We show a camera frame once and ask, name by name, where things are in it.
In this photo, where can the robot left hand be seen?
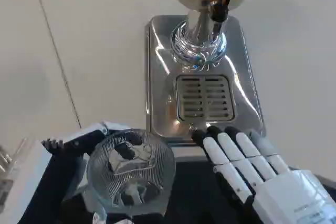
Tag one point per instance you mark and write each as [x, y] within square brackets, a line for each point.
[84, 136]

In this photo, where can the clear ribbed glass cup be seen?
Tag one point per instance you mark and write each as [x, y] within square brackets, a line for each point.
[160, 161]

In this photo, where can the orange juice drink dispenser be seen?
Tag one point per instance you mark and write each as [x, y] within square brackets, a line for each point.
[199, 35]

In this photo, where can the steel drip grid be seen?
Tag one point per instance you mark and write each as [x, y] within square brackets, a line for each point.
[206, 95]

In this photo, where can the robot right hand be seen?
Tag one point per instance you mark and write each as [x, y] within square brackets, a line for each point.
[265, 171]

